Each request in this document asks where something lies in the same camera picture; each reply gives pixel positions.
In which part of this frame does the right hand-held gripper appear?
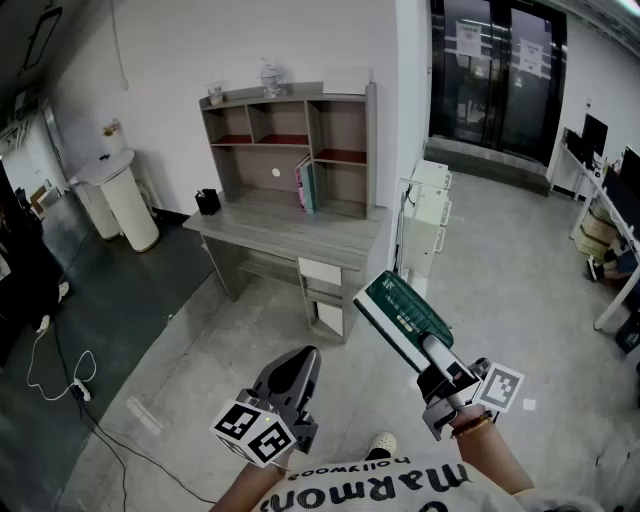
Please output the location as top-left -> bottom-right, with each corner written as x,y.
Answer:
416,333 -> 526,442

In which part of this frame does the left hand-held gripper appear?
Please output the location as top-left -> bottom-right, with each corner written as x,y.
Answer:
209,346 -> 322,469

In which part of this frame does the green book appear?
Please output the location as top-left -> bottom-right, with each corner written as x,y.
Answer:
352,269 -> 455,374

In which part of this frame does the person's right forearm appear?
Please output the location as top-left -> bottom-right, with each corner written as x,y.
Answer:
448,405 -> 535,497

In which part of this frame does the person's left forearm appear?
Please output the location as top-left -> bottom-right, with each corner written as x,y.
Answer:
208,457 -> 291,512

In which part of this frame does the grey wooden desk with hutch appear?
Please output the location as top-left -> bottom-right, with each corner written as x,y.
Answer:
182,82 -> 390,346

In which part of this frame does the white office desk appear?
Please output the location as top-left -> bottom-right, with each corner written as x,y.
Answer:
547,127 -> 640,332

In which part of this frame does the black computer monitor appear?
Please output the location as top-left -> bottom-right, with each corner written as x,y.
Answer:
581,113 -> 610,162
618,144 -> 640,194

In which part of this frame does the person's white clog shoe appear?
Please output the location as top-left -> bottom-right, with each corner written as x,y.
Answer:
363,431 -> 398,462

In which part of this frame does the white drawer cabinet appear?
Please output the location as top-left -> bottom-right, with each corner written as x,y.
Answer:
399,159 -> 454,281

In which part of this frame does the person's white printed shirt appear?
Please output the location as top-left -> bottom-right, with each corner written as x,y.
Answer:
257,448 -> 640,512

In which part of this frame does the teal book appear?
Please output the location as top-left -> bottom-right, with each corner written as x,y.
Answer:
300,159 -> 318,215

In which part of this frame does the pink book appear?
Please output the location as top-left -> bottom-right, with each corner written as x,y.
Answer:
294,154 -> 309,211

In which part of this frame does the black pen holder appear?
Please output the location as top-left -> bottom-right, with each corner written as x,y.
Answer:
194,187 -> 222,217

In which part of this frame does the grey door step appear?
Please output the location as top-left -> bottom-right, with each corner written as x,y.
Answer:
423,135 -> 552,197

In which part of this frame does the cardboard box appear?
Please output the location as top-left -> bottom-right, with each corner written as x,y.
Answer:
578,203 -> 620,262

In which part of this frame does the black glass double door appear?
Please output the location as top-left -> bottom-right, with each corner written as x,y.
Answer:
428,0 -> 570,166

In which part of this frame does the white flat box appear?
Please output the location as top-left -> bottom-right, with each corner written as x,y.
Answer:
322,66 -> 375,96

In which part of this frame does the clear jar pale blue lid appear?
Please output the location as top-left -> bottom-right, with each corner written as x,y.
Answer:
258,56 -> 287,100

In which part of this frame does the white vase with dried flowers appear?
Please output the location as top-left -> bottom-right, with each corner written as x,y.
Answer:
101,117 -> 126,155

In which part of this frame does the white paper notice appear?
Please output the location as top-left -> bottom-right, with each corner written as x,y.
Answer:
454,21 -> 484,56
518,37 -> 547,72

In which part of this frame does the orange bead bracelet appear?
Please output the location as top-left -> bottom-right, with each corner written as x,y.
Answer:
448,409 -> 495,440

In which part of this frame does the black cable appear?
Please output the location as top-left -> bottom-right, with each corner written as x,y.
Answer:
48,319 -> 219,505

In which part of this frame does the white round pedestal table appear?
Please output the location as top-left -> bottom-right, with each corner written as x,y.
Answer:
68,148 -> 161,254

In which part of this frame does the white cable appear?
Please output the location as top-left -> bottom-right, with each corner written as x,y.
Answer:
25,319 -> 97,402

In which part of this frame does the white wall conduit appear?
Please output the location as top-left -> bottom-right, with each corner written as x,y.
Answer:
110,0 -> 130,92

